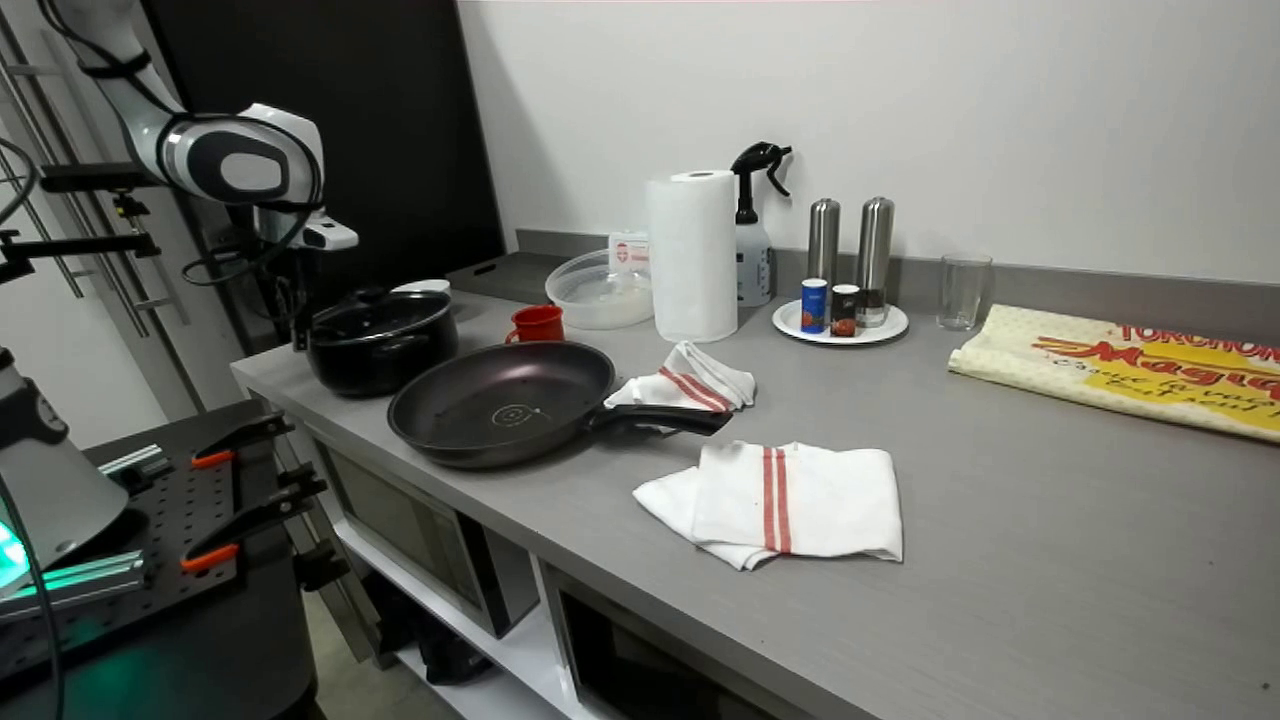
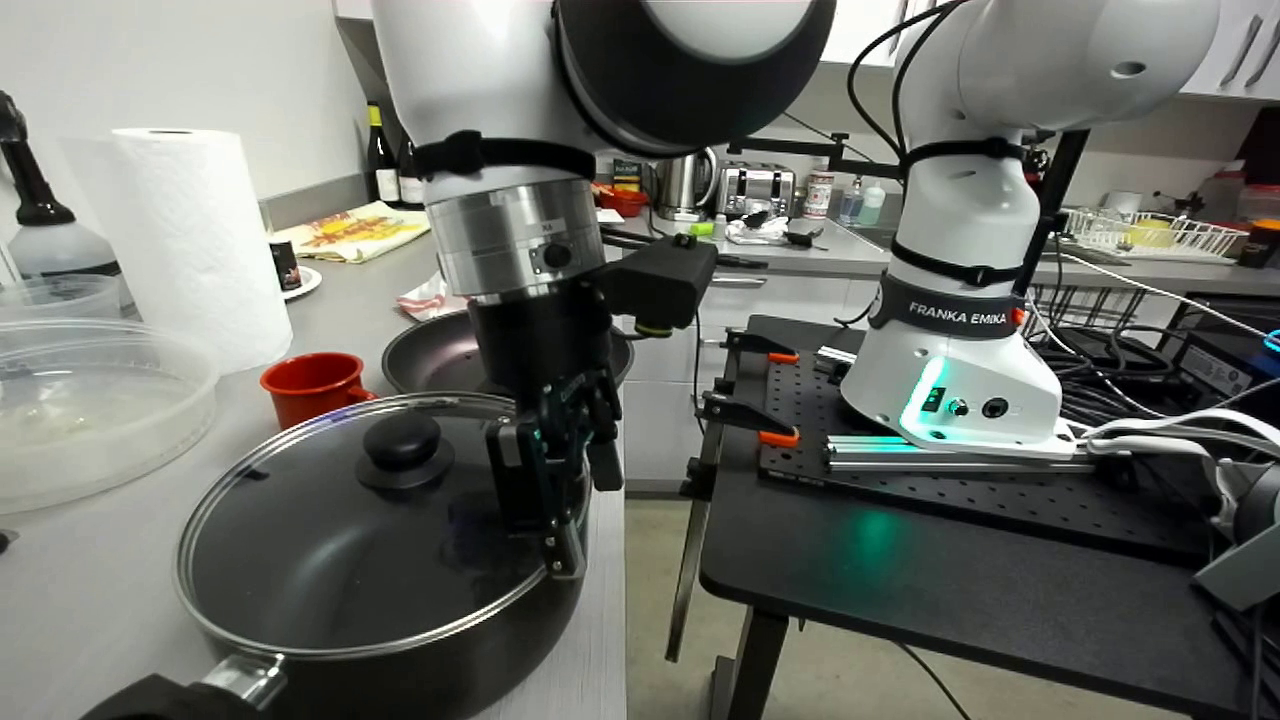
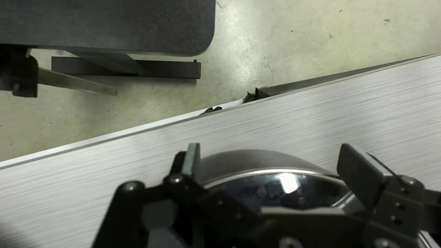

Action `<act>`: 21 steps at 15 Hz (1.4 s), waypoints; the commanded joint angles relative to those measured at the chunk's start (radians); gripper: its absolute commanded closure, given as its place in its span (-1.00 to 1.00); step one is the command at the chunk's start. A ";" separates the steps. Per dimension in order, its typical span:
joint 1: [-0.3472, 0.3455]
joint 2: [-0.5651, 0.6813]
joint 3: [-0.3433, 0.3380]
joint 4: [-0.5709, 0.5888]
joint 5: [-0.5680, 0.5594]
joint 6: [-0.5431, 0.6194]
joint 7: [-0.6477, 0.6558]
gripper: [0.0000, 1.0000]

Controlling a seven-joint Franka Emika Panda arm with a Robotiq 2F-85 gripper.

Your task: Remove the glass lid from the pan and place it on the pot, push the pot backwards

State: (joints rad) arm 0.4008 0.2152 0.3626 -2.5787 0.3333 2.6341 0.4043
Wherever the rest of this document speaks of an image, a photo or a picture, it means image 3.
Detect black robot table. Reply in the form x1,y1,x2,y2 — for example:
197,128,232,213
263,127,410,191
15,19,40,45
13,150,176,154
0,0,216,99

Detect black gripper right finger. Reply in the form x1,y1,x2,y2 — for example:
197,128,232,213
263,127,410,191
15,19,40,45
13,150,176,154
336,143,441,248

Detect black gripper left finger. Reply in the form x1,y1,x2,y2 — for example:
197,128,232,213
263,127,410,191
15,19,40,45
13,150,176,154
91,142,272,248

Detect glass lid black knob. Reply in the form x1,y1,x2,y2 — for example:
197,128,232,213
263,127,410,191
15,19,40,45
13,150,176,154
204,168,366,218

